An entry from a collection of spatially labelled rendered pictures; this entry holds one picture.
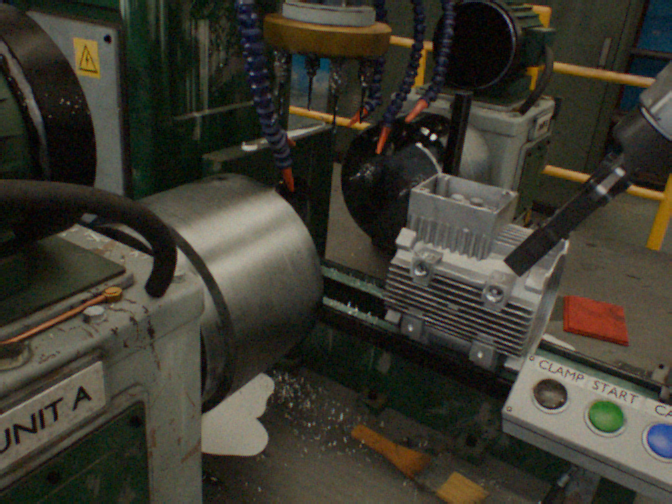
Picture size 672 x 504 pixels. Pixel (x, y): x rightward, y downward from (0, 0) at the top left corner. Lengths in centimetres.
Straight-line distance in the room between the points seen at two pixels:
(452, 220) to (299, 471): 39
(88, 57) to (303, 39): 33
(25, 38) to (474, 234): 56
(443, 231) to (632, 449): 37
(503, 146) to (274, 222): 69
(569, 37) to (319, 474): 338
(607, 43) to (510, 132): 265
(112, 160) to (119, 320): 55
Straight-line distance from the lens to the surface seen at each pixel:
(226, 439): 92
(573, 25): 396
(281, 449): 91
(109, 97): 99
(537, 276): 81
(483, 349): 84
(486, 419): 92
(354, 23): 89
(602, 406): 63
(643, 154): 71
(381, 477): 89
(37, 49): 50
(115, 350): 50
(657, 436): 63
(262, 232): 70
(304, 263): 73
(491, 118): 130
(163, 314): 53
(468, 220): 83
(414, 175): 114
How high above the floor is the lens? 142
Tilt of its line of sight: 25 degrees down
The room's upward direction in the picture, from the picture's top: 6 degrees clockwise
